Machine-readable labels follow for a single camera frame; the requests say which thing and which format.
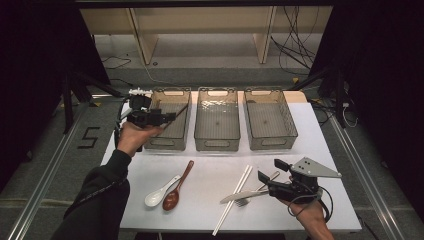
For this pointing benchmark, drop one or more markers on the black metal stand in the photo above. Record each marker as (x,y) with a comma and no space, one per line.
(339,96)
(68,106)

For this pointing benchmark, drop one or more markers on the metal fork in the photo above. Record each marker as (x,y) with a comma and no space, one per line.
(243,201)

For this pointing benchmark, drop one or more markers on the black curtain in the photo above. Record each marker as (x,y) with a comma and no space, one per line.
(383,83)
(33,66)

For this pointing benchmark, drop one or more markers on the brown wooden chopstick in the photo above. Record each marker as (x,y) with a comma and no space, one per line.
(178,115)

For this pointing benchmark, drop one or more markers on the brown wooden spoon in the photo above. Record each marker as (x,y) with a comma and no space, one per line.
(171,200)

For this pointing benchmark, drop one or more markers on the person's right hand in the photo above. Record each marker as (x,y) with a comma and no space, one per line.
(310,213)

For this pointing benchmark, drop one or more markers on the aluminium floor rail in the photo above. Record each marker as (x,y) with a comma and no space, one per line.
(46,183)
(366,180)

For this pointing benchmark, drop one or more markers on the white chopstick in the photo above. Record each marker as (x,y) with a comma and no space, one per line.
(245,176)
(238,186)

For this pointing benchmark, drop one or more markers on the clear grey plastic bin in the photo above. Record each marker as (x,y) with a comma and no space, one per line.
(216,126)
(270,123)
(176,140)

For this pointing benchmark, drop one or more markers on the yellow tape piece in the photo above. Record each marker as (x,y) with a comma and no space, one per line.
(295,80)
(95,104)

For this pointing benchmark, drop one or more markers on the beige wooden shelf unit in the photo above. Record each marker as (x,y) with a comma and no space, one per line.
(206,20)

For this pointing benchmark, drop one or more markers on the white ceramic spoon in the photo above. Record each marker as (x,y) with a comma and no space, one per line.
(155,198)

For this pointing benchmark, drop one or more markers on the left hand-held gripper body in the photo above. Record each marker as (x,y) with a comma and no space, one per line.
(141,116)

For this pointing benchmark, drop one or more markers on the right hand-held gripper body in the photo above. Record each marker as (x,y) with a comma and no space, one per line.
(300,190)

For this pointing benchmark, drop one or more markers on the person's left hand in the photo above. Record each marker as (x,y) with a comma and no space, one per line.
(131,138)

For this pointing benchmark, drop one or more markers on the black frame bar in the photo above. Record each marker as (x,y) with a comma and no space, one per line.
(200,3)

